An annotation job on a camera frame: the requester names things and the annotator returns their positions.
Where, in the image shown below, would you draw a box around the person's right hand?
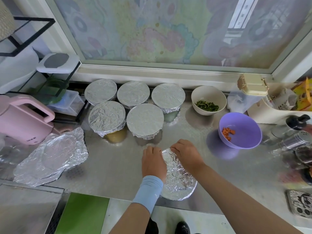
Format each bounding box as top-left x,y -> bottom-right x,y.
170,139 -> 206,176

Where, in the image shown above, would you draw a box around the person's left hand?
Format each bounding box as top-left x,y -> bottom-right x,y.
142,146 -> 168,182

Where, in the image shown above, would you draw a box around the foil-wrapped bowl being handled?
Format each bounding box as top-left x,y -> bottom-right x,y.
160,148 -> 198,201

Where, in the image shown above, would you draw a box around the mint green bowl chopped greens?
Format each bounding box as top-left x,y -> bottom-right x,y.
162,110 -> 180,123

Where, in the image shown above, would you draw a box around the yellow bowl with greens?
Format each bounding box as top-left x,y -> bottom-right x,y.
104,127 -> 128,144

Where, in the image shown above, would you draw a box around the foil-covered bowl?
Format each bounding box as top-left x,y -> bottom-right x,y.
151,83 -> 186,114
116,81 -> 151,110
84,78 -> 118,106
88,100 -> 127,138

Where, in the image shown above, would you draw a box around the purple bowl carrot pieces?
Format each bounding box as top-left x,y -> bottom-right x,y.
218,112 -> 263,150

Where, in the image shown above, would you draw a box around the beige bowl with greens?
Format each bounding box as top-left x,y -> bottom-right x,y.
191,85 -> 228,116

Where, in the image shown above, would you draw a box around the stack of aluminium foil sheets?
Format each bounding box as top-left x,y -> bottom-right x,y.
13,126 -> 89,188

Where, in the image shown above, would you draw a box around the person's left forearm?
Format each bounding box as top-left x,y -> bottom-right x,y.
110,202 -> 151,234

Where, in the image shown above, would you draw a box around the person's right forearm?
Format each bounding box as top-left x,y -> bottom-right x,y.
195,165 -> 298,234

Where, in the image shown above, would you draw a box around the stainless steel countertop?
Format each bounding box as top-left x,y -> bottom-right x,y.
0,75 -> 312,234

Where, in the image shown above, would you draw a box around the light blue wristband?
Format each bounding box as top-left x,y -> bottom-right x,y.
132,175 -> 164,215

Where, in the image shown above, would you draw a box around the black trousers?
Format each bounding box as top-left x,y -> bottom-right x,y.
145,218 -> 159,234

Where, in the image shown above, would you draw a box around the black right shoe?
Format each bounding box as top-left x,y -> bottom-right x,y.
175,221 -> 191,234

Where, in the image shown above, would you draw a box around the green floor mat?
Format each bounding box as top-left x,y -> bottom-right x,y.
55,192 -> 110,234

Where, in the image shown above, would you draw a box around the cream organiser tray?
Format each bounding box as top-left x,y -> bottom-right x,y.
248,87 -> 312,125

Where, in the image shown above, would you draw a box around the beige round object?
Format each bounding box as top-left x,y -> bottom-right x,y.
237,73 -> 270,97

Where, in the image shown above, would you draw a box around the clear plastic box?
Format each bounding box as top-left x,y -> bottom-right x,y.
49,89 -> 85,117

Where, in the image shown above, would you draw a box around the glass bottle black cap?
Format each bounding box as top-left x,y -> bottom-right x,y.
270,114 -> 311,139

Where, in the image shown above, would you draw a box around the patterned case smartphone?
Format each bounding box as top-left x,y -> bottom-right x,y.
287,189 -> 312,219

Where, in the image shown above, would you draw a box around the window with cartoon film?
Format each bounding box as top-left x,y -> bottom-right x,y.
24,0 -> 312,91

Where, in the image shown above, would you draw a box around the pink electric kettle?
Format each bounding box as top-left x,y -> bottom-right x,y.
0,94 -> 56,146

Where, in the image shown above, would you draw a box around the white plate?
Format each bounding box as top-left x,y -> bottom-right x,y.
0,46 -> 40,95

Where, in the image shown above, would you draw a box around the black metal rack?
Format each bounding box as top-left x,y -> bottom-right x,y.
0,17 -> 81,110

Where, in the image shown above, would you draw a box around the woven rope basket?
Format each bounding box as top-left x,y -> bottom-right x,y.
0,0 -> 16,42

